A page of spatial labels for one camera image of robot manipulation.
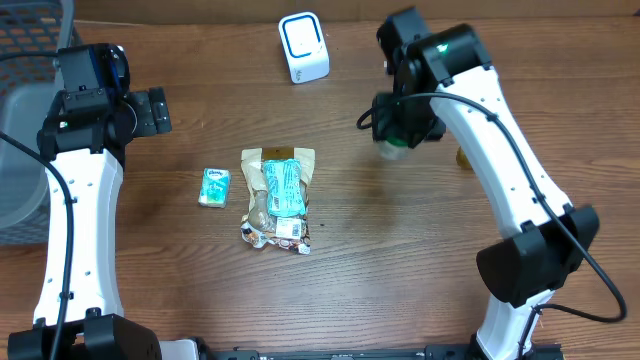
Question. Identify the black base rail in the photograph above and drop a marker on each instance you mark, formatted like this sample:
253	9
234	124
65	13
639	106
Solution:
340	355

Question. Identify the yellow drink bottle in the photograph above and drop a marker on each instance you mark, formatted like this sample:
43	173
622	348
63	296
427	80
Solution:
462	160

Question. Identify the green lid jar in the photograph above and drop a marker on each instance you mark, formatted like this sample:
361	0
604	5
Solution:
393	149

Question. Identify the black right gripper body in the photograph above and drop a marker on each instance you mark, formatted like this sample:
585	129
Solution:
409	122

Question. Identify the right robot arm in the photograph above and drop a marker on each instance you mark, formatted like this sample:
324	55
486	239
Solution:
446	83

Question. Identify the brown nut pouch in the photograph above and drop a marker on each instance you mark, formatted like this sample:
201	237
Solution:
252	161

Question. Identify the teal snack packet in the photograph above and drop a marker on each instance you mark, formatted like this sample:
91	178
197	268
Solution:
283	179

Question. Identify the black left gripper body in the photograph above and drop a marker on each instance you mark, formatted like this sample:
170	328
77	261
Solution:
89	101

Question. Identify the white barcode scanner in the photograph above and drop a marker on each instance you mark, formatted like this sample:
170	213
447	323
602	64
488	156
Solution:
304	47

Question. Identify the teal tissue pack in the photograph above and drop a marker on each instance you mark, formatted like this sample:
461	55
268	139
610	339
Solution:
215	188

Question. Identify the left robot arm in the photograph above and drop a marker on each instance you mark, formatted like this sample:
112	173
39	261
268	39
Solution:
82	146

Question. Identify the grey plastic mesh basket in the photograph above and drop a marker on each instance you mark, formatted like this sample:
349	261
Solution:
31	32

